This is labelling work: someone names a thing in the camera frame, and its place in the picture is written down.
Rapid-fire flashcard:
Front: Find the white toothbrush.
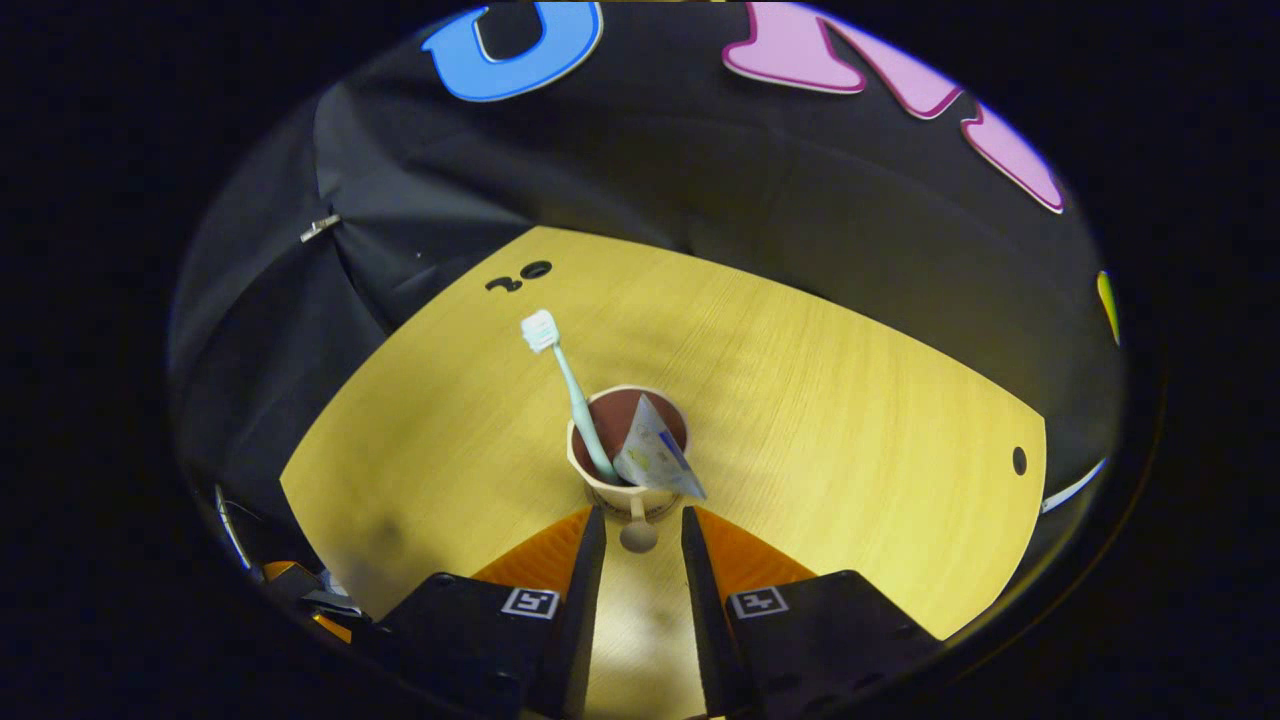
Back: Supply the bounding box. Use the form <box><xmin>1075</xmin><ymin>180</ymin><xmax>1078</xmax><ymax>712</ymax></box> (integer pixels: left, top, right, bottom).
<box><xmin>521</xmin><ymin>310</ymin><xmax>622</xmax><ymax>483</ymax></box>

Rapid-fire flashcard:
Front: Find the white cable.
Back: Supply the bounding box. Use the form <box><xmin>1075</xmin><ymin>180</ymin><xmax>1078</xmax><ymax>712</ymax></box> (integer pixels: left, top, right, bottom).
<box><xmin>1040</xmin><ymin>458</ymin><xmax>1108</xmax><ymax>514</ymax></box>

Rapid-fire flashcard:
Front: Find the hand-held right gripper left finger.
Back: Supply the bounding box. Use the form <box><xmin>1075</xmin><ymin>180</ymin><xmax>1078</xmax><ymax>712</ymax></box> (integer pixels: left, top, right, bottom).
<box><xmin>375</xmin><ymin>505</ymin><xmax>608</xmax><ymax>720</ymax></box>

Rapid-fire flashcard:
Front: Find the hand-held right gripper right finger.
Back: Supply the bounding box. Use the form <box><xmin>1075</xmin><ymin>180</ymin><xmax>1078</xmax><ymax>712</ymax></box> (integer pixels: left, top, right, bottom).
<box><xmin>682</xmin><ymin>505</ymin><xmax>941</xmax><ymax>717</ymax></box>

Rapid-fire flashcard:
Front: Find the wooden desktop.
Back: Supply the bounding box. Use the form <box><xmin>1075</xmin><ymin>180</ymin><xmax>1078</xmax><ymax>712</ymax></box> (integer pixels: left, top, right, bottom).
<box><xmin>280</xmin><ymin>225</ymin><xmax>1048</xmax><ymax>720</ymax></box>

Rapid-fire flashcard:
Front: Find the black backdrop cloth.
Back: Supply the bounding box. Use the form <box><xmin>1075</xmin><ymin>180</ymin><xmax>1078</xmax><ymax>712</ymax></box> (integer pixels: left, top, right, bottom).
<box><xmin>170</xmin><ymin>0</ymin><xmax>1126</xmax><ymax>521</ymax></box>

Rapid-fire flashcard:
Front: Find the white toothpaste tube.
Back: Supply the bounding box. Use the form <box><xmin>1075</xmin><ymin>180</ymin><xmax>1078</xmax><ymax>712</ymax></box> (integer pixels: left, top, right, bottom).
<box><xmin>612</xmin><ymin>393</ymin><xmax>708</xmax><ymax>501</ymax></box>

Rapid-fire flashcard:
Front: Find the beige cup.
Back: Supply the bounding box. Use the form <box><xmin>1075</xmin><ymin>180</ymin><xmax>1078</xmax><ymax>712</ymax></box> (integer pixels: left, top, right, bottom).
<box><xmin>567</xmin><ymin>385</ymin><xmax>691</xmax><ymax>554</ymax></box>

